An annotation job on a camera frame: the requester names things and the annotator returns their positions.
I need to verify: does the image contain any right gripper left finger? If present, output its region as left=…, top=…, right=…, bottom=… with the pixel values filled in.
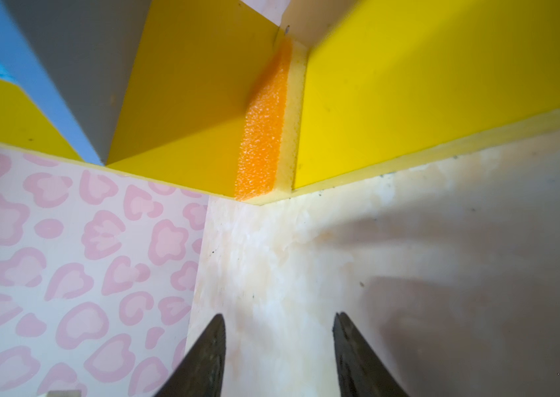
left=154, top=314, right=226, bottom=397

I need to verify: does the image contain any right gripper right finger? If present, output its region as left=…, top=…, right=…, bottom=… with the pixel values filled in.
left=333, top=312, right=408, bottom=397

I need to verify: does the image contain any orange sponge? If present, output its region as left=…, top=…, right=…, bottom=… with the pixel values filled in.
left=235, top=37, right=308, bottom=205

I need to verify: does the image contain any yellow shelf with coloured boards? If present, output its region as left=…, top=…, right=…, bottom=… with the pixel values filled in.
left=0, top=1, right=560, bottom=200

